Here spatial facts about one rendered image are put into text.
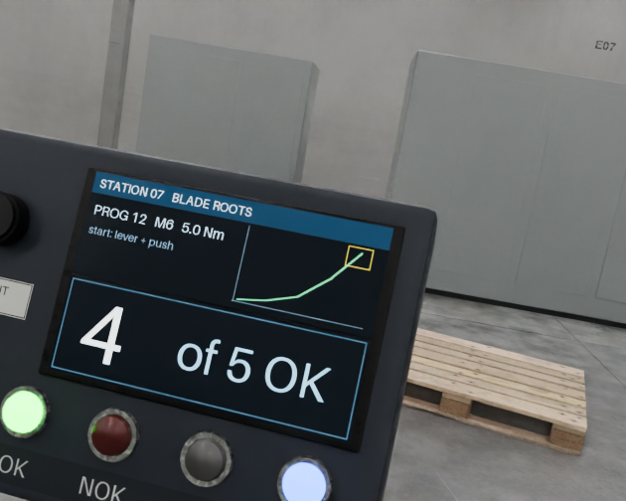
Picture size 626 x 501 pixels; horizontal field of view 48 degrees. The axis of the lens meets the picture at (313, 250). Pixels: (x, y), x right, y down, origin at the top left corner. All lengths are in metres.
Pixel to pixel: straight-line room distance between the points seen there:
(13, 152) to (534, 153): 6.03
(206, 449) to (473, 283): 6.07
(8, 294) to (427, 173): 5.88
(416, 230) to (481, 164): 5.91
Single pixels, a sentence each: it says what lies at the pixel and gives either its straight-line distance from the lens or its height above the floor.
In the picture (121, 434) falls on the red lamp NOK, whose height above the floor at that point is 1.12.
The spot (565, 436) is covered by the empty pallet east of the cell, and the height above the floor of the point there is 0.08.
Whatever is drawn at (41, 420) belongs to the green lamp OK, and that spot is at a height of 1.11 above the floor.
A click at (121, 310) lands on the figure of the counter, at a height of 1.18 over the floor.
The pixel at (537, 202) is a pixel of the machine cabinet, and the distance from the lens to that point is 6.38.
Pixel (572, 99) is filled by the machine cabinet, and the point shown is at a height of 1.85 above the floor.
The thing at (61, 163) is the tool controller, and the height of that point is 1.24.
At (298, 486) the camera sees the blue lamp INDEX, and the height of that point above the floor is 1.12.
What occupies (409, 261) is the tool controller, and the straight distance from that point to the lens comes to 0.35.
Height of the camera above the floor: 1.28
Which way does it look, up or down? 10 degrees down
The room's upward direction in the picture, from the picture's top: 10 degrees clockwise
